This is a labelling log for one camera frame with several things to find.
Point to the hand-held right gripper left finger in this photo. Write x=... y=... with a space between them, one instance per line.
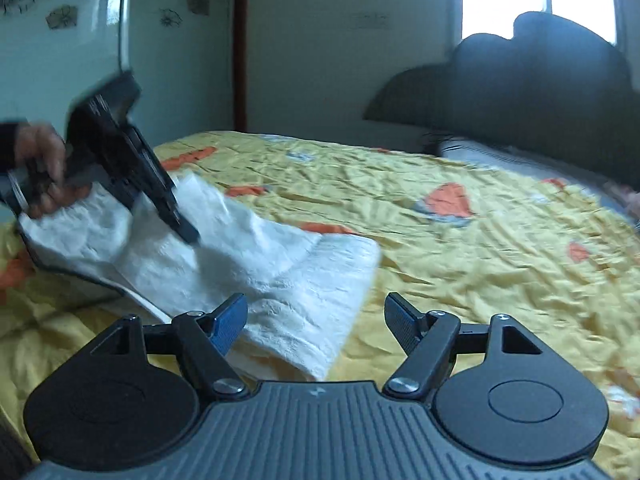
x=229 y=321

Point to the person's left hand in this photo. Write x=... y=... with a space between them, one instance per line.
x=45 y=145

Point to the pale sliding-door wardrobe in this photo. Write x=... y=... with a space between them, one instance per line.
x=60 y=60

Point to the scalloped bed headboard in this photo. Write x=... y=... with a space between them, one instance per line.
x=525 y=90

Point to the white textured blanket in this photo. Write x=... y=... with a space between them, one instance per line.
x=280 y=270

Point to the yellow printed blanket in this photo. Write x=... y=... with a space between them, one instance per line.
x=475 y=270

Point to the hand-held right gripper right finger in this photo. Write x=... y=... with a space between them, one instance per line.
x=401 y=321

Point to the grey pillow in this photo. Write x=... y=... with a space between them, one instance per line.
x=500 y=157

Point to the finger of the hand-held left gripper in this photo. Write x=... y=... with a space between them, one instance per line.
x=175 y=215

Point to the dark wooden wardrobe frame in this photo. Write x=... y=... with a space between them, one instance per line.
x=242 y=45

